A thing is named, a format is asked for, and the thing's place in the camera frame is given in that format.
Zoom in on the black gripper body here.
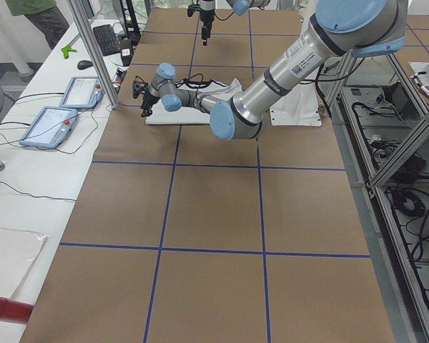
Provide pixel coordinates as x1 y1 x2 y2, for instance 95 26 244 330
132 76 158 109
187 0 215 26

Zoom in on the grey cartoon print t-shirt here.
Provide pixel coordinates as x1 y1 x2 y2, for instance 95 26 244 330
145 79 242 125

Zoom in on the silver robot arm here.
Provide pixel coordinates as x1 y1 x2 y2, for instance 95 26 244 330
187 0 270 46
132 1 408 140

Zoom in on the black keyboard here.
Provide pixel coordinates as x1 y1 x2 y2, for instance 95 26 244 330
92 24 121 56

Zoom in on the upper blue teach pendant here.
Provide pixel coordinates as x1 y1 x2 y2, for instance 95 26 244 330
59 76 104 109

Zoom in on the blue teach pendant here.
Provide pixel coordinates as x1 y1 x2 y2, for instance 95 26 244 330
59 76 104 109
19 106 78 149

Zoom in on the black computer mouse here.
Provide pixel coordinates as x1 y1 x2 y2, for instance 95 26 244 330
77 60 93 70

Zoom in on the green plastic tool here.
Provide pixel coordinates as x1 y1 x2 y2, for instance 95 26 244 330
61 44 77 59

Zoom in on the lower blue teach pendant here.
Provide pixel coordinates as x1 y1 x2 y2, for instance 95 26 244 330
19 106 78 149

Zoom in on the person in green shirt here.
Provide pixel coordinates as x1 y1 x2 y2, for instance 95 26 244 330
5 0 69 49

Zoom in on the clear plastic bag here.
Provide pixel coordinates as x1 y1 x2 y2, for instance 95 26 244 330
0 228 49 298

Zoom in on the red cylinder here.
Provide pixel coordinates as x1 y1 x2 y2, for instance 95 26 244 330
0 297 34 324

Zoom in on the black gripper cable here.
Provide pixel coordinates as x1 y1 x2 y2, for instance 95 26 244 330
174 73 219 94

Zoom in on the aluminium frame post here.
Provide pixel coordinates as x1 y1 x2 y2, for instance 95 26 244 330
67 0 119 110

